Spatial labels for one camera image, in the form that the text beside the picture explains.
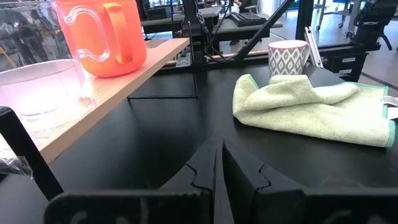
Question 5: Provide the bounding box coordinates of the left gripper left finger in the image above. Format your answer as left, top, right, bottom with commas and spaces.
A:
44, 139, 224, 224

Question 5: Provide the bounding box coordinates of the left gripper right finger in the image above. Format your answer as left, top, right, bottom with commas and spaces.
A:
222, 139, 398, 224

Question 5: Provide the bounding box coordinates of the grey patterned ceramic mug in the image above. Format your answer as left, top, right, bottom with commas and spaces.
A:
267, 39, 311, 78

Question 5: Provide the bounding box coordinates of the clear plastic container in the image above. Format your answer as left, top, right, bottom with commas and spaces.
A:
0, 0, 111, 134

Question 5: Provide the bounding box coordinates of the orange plastic mug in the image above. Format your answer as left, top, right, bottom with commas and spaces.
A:
55, 0, 147, 78

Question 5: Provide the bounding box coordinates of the green microfibre cloth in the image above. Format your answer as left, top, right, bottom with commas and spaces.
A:
232, 73, 398, 149

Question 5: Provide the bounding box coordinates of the clear plastic wrap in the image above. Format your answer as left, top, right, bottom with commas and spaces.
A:
0, 154, 34, 182

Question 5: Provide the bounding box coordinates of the black controller box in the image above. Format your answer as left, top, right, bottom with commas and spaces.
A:
317, 46, 382, 83

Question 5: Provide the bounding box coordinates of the silver aluminium strip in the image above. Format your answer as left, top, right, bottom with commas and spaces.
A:
303, 26, 325, 68

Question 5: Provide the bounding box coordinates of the black keyboard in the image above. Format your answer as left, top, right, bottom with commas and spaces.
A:
229, 11, 268, 28

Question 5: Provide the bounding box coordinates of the wooden shelf with black frame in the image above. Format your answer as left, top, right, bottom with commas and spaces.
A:
0, 37, 198, 202

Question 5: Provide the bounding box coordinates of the white corner bracket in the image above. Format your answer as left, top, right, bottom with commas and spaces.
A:
175, 51, 193, 68

